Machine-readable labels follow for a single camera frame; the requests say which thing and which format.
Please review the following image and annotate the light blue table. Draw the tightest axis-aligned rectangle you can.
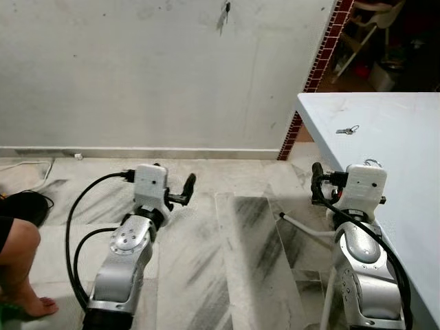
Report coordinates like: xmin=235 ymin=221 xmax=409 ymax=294
xmin=278 ymin=93 xmax=440 ymax=330

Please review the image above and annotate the white box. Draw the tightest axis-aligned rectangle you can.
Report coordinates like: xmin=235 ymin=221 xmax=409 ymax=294
xmin=368 ymin=62 xmax=399 ymax=92

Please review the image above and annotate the black bag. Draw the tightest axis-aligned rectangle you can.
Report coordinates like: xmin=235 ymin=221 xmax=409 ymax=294
xmin=0 ymin=190 xmax=53 ymax=228

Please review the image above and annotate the person bare leg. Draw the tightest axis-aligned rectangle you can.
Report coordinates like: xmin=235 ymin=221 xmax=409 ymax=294
xmin=0 ymin=217 xmax=60 ymax=319

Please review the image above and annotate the wooden chair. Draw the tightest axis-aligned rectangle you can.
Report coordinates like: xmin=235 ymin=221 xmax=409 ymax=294
xmin=335 ymin=0 xmax=407 ymax=78

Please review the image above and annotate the green slipper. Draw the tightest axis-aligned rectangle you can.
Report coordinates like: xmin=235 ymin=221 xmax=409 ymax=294
xmin=0 ymin=301 xmax=23 ymax=328

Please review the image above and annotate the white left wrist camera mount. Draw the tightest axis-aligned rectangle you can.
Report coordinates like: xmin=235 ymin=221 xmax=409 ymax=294
xmin=133 ymin=164 xmax=171 ymax=211

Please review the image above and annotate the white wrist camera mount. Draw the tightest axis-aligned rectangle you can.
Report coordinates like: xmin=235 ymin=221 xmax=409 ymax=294
xmin=342 ymin=164 xmax=387 ymax=215
xmin=133 ymin=164 xmax=171 ymax=211

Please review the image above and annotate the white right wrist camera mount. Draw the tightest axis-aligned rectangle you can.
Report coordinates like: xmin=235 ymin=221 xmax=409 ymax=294
xmin=342 ymin=164 xmax=387 ymax=215

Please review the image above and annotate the short black left arm cable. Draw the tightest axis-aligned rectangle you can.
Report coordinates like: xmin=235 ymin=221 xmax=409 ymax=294
xmin=72 ymin=228 xmax=119 ymax=305

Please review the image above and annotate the white floor cable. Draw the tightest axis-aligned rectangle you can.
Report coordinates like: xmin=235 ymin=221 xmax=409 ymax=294
xmin=0 ymin=159 xmax=55 ymax=195

